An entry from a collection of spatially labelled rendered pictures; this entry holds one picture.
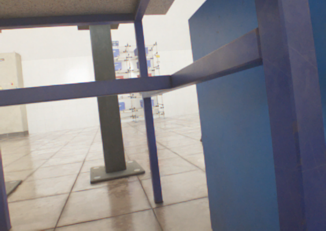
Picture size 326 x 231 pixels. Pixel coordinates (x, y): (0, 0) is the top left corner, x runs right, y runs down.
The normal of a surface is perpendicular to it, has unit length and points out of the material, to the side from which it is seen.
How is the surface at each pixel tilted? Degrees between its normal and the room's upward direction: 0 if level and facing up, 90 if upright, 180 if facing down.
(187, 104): 90
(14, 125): 90
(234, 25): 90
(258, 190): 90
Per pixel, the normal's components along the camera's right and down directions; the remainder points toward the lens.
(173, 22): 0.22, -0.03
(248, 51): -0.97, 0.11
